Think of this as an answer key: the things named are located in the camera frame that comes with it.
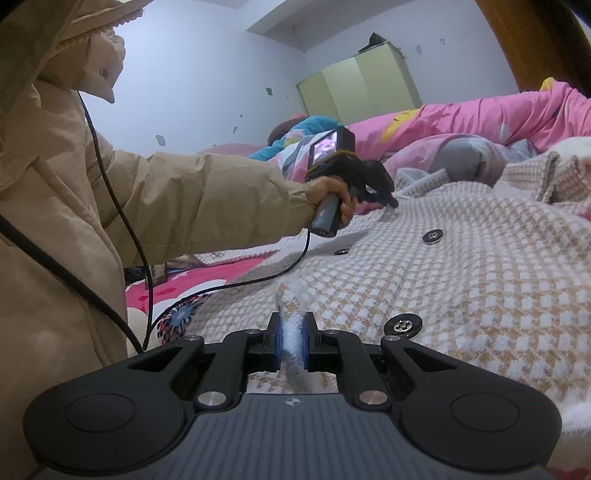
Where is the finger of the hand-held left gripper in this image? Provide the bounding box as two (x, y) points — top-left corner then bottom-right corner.
(364, 185), (400, 209)

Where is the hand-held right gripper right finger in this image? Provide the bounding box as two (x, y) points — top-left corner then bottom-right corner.
(304, 311), (462, 410)

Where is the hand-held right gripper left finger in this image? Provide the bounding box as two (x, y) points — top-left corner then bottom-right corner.
(129, 311), (281, 411)

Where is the beige white checked knit coat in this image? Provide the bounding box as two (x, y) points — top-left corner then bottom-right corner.
(191, 150), (591, 480)

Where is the person's left forearm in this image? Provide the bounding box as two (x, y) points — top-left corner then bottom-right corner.
(139, 150), (319, 244)

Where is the person's left hand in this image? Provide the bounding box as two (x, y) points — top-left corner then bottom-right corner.
(304, 175), (359, 230)

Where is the teal blue blanket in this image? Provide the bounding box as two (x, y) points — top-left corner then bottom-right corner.
(249, 115), (343, 163)

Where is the light green wardrobe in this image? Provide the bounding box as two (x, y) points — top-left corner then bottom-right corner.
(295, 41), (424, 126)

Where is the pink floral bed blanket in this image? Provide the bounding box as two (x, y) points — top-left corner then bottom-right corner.
(124, 251), (282, 349)

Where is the pink and white headboard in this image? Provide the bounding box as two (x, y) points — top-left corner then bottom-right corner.
(196, 141), (265, 158)

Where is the pink grey patterned quilt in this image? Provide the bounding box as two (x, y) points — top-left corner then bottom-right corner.
(277, 78), (591, 197)

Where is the dark cloth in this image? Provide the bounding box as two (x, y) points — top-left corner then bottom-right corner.
(359, 31), (389, 52)

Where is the smartphone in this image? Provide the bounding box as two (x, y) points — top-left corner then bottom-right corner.
(145, 262), (168, 291)

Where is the white fleece garment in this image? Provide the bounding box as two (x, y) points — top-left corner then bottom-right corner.
(551, 136), (591, 175)

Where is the brown wooden door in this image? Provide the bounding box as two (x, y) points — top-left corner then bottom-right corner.
(477, 0), (591, 99)

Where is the person's tan jacket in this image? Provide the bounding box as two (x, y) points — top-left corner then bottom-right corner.
(0, 0), (160, 480)

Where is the black cable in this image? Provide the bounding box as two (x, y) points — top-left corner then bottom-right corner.
(0, 215), (141, 355)
(144, 228), (311, 352)
(76, 89), (154, 352)

